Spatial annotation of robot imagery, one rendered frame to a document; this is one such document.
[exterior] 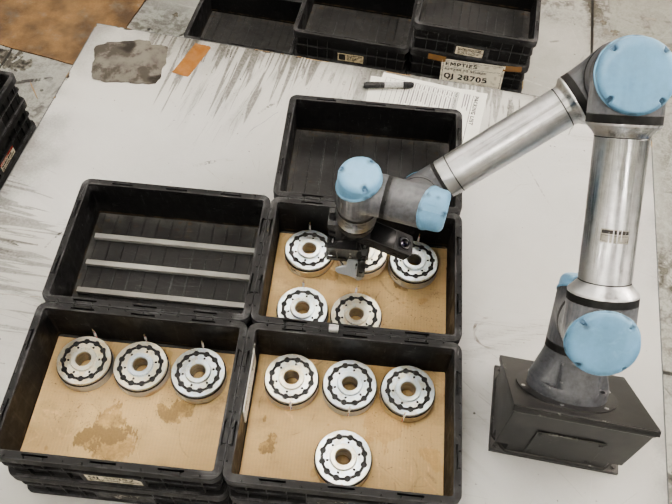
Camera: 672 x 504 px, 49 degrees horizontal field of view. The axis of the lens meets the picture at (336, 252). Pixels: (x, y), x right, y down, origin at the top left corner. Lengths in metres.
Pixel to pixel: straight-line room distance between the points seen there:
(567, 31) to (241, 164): 2.02
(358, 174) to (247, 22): 1.83
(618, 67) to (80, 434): 1.11
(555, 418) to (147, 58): 1.46
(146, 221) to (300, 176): 0.36
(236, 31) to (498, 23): 0.97
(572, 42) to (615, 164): 2.32
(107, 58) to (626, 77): 1.48
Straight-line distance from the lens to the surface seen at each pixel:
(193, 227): 1.67
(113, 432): 1.47
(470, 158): 1.35
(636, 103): 1.21
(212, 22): 3.01
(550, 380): 1.45
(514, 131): 1.35
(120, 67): 2.22
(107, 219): 1.72
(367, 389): 1.43
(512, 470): 1.59
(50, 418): 1.51
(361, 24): 2.82
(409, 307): 1.55
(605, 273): 1.27
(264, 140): 1.98
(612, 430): 1.46
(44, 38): 3.50
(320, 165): 1.76
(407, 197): 1.24
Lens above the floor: 2.17
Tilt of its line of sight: 56 degrees down
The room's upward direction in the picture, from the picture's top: 3 degrees clockwise
